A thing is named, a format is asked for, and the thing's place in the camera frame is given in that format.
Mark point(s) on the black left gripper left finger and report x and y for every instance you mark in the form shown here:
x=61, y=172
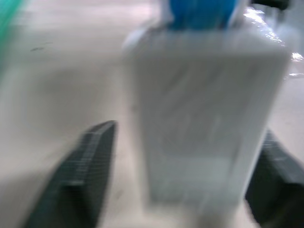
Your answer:
x=78, y=175

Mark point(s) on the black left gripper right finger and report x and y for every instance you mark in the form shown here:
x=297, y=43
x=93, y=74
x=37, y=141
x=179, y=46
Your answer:
x=275, y=180

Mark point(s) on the green bin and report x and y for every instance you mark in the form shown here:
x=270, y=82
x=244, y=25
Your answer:
x=6, y=12

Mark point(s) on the white plastic bottle blue cap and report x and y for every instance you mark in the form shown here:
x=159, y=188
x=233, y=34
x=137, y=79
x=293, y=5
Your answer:
x=204, y=114

